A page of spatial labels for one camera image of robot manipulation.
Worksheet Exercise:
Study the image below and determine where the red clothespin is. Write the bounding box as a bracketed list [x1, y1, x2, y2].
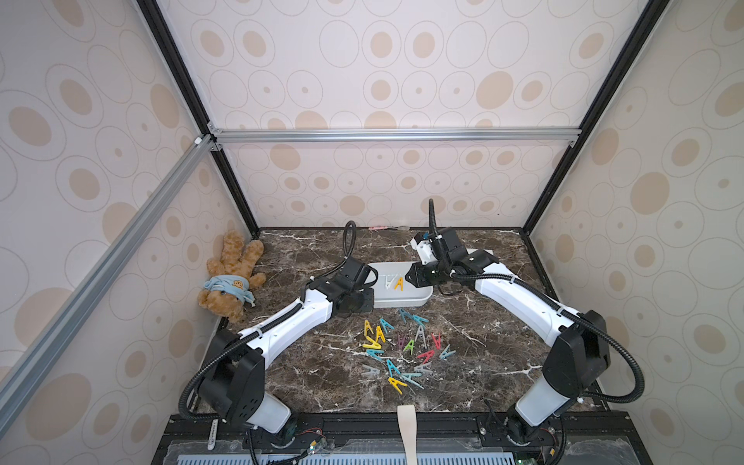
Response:
[417, 350, 436, 364]
[431, 333, 443, 350]

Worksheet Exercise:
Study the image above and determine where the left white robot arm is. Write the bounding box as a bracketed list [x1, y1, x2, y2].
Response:
[179, 257, 379, 434]

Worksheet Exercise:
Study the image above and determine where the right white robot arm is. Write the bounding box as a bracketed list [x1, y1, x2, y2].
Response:
[406, 228, 610, 442]

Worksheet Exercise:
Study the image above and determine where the white plastic storage box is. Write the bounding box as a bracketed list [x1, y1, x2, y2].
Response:
[363, 262, 433, 308]

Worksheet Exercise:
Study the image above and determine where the teal clothespin upper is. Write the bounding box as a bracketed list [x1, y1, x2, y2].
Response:
[379, 318, 394, 335]

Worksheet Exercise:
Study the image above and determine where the yellow clothespin upper pair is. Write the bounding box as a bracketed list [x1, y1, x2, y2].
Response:
[363, 320, 387, 344]

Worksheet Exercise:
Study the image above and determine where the teal clothespin top right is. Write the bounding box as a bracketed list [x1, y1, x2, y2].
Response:
[398, 308, 429, 327]

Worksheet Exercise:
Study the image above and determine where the grey clothespin centre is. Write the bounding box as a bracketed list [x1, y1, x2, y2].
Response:
[414, 325, 427, 348]

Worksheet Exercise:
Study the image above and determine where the grey clothespin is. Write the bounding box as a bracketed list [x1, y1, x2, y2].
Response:
[362, 364, 380, 378]
[414, 325, 427, 348]

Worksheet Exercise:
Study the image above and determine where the grey clothespin left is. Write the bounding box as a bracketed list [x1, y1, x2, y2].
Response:
[362, 364, 380, 378]

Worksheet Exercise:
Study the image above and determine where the teal clothespin lower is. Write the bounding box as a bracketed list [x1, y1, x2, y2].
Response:
[386, 360, 401, 378]

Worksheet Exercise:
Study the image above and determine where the pale teal clothespin bottom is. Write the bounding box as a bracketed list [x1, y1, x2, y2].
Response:
[400, 373, 424, 389]

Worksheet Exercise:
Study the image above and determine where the brown teddy bear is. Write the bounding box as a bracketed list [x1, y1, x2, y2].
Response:
[198, 230, 267, 323]

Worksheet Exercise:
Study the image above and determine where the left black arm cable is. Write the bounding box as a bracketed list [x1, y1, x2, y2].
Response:
[177, 220, 357, 422]

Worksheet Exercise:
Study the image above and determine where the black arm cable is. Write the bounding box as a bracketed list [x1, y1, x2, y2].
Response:
[177, 220, 357, 422]
[428, 198, 646, 405]

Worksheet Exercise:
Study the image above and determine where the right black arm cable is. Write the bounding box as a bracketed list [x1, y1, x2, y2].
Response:
[428, 198, 646, 405]

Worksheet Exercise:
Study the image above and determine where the beige strap at front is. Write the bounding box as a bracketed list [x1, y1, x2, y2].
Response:
[396, 405, 420, 465]

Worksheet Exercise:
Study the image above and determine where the silver aluminium rail back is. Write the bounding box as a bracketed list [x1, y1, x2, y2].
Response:
[215, 127, 581, 143]

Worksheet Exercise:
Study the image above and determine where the silver aluminium rail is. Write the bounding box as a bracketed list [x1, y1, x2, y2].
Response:
[215, 127, 581, 143]
[1, 134, 215, 434]

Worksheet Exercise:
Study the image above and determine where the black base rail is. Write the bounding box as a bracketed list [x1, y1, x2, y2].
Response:
[162, 411, 637, 451]

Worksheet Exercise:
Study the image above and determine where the silver aluminium rail left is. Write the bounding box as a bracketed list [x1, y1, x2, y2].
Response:
[1, 134, 215, 434]

